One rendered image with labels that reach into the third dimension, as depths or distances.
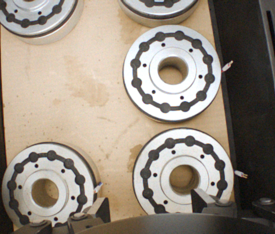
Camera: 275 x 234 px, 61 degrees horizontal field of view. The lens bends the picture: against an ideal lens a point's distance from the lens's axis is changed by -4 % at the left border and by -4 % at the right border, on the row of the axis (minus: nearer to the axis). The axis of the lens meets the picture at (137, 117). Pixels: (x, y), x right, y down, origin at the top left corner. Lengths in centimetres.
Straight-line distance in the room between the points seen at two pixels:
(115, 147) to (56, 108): 8
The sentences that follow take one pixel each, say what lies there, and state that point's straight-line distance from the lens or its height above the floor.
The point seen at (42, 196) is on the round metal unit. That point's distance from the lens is 30.
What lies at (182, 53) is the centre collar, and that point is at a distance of 26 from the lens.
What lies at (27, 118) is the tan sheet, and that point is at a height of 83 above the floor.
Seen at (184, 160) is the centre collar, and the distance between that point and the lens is 24.
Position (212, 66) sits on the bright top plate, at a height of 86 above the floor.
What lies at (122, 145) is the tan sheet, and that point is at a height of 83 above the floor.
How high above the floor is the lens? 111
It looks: 85 degrees down
